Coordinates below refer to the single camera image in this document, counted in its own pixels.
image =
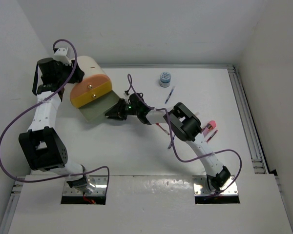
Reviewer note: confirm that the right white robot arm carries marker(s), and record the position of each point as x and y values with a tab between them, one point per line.
183	123

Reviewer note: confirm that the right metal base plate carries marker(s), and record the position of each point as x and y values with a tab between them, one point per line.
204	193

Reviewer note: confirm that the blue pen near jar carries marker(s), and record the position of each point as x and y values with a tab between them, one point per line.
169	95

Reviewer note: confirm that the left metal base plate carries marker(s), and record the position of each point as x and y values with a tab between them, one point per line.
94	194

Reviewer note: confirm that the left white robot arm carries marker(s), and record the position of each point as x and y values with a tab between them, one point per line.
41	145

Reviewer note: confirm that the metal base plate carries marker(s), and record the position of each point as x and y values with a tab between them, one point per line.
204	193
94	194

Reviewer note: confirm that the cream drawer cabinet shell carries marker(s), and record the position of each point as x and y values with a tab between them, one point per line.
89	66

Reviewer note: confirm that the red pen centre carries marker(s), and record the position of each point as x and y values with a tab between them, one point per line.
163	129

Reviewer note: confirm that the yellow drawer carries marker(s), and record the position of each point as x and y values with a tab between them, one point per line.
91	95

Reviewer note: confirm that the red pen right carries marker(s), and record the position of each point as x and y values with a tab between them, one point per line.
213	134

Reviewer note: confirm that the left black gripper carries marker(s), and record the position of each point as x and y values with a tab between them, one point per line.
77	75

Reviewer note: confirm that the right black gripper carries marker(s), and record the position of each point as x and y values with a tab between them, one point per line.
117	112

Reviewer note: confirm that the blue white round jar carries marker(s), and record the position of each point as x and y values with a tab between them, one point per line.
165	79

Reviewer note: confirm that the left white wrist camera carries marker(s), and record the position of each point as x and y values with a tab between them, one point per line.
62	55

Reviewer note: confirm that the red pen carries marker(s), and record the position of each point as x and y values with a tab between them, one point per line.
163	129
213	134

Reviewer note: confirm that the pink glue stick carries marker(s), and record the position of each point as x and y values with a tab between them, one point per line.
209	126

